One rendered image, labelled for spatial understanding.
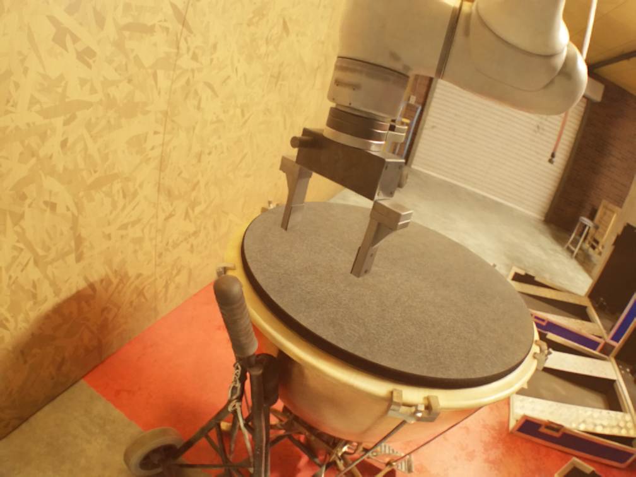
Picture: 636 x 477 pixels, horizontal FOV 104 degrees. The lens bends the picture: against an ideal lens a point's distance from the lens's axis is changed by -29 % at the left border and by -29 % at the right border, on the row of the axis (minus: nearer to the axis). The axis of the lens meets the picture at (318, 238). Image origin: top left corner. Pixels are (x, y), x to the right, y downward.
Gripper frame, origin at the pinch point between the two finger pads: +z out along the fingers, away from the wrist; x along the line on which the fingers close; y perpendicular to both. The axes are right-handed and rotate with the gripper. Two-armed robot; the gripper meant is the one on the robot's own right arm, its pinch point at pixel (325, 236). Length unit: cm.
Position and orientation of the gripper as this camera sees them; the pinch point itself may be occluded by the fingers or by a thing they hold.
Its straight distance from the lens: 47.5
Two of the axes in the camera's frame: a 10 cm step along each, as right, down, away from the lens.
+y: -6.6, 1.7, -7.3
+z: -2.4, 8.8, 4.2
